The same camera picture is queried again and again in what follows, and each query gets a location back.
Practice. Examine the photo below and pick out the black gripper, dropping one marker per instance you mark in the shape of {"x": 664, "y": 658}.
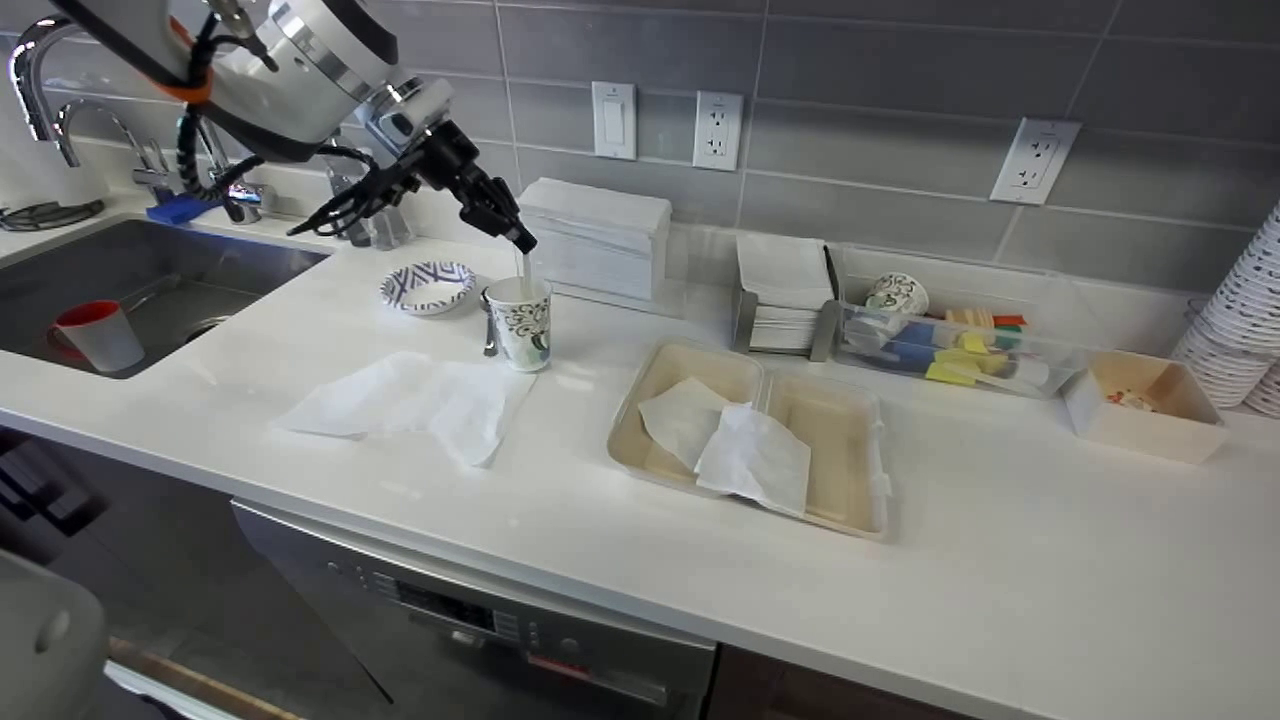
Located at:
{"x": 458, "y": 163}

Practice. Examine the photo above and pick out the white plastic spoon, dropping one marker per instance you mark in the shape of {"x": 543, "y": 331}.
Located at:
{"x": 525, "y": 264}

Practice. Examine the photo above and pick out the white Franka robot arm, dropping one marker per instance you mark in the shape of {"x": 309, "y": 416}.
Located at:
{"x": 305, "y": 54}

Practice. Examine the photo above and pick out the grey metal spoon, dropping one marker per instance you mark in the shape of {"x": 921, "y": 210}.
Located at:
{"x": 490, "y": 327}

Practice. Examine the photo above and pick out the patterned paper cup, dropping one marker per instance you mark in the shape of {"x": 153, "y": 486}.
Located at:
{"x": 521, "y": 335}

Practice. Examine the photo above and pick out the red plastic cup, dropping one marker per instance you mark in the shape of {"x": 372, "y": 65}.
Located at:
{"x": 101, "y": 338}

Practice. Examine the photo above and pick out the white napkin box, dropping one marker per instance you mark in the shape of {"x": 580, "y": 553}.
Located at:
{"x": 594, "y": 241}

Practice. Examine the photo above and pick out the blue patterned ceramic bowl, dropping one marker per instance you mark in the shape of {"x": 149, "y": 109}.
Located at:
{"x": 428, "y": 291}

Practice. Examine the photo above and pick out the white paper towel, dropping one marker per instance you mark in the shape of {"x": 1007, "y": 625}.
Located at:
{"x": 401, "y": 401}

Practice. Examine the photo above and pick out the folded white napkin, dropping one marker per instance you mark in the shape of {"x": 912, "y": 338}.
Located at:
{"x": 683, "y": 423}
{"x": 754, "y": 460}

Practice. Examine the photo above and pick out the metal napkin holder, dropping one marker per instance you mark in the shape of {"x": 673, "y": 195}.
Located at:
{"x": 780, "y": 302}

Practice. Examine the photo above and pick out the blue sponge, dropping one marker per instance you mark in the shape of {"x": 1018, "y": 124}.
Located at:
{"x": 180, "y": 210}

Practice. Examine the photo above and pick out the steel sink basin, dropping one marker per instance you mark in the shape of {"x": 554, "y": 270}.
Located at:
{"x": 145, "y": 275}

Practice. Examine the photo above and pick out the shallow rectangular serving tray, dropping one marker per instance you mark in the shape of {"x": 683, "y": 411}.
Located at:
{"x": 824, "y": 460}

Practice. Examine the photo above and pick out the stainless dishwasher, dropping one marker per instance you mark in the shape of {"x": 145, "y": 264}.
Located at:
{"x": 467, "y": 625}

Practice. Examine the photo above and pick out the dark grey utensil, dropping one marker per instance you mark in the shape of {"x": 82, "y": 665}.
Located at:
{"x": 45, "y": 214}

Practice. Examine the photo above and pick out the clear condiment packet container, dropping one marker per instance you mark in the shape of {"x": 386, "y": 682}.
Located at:
{"x": 946, "y": 342}

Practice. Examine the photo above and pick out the chrome faucet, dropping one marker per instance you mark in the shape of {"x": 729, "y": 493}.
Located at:
{"x": 26, "y": 83}

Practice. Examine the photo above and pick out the black block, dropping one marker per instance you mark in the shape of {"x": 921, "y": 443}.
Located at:
{"x": 42, "y": 486}

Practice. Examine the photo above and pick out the dark lower cabinet door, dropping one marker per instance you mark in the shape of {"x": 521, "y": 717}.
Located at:
{"x": 824, "y": 694}

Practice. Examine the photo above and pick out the grey plastic seat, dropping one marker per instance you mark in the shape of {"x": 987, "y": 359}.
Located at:
{"x": 45, "y": 641}

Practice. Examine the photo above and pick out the small open cardboard box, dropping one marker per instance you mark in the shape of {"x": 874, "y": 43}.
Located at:
{"x": 1145, "y": 415}

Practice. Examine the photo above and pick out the stack of patterned paper cups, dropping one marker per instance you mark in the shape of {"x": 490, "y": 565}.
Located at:
{"x": 1243, "y": 320}

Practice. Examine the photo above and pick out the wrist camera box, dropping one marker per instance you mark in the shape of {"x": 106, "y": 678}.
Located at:
{"x": 401, "y": 121}

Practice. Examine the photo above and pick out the white wall switch plate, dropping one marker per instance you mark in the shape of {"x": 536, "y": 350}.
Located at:
{"x": 613, "y": 121}

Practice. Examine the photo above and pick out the white wall outlet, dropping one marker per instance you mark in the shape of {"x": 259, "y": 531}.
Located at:
{"x": 1033, "y": 163}
{"x": 719, "y": 130}

